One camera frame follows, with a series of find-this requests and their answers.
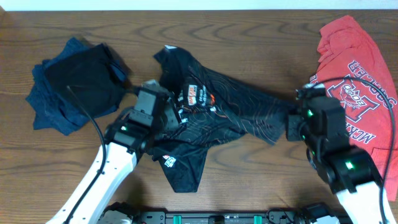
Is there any black orange-patterned jersey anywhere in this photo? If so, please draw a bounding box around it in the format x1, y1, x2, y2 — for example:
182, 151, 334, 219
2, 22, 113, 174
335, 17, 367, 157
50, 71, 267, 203
149, 45, 295, 193

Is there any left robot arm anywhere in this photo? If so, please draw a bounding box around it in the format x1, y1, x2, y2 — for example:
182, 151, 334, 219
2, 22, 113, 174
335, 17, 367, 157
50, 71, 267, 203
49, 85, 181, 223

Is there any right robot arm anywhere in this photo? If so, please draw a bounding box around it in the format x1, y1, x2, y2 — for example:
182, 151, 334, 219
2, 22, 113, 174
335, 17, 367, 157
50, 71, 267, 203
286, 86, 396, 223

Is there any folded black garment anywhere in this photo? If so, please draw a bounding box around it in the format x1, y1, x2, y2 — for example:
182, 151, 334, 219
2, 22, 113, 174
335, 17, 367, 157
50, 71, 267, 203
44, 44, 127, 116

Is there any red soccer t-shirt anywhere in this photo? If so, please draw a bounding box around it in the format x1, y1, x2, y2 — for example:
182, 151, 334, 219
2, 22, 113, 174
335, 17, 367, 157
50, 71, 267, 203
310, 16, 397, 201

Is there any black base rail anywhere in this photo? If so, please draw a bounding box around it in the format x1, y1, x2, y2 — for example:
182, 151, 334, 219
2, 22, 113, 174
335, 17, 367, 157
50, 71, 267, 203
105, 210, 352, 224

